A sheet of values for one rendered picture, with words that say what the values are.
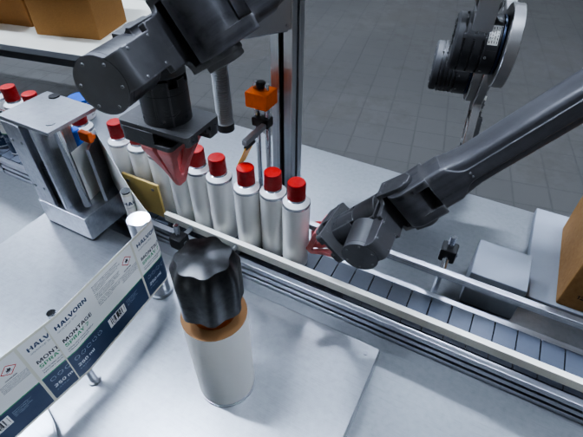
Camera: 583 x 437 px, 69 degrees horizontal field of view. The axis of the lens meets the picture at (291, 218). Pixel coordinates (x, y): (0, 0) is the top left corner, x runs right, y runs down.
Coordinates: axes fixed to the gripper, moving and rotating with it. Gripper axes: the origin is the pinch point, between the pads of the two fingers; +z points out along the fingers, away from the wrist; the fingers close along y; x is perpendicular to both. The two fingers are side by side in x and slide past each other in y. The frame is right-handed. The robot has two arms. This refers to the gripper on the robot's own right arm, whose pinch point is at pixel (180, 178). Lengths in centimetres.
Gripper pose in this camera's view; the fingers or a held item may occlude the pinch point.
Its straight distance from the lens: 59.5
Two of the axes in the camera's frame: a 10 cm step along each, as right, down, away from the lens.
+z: -0.2, 7.4, 6.7
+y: 9.0, 3.0, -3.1
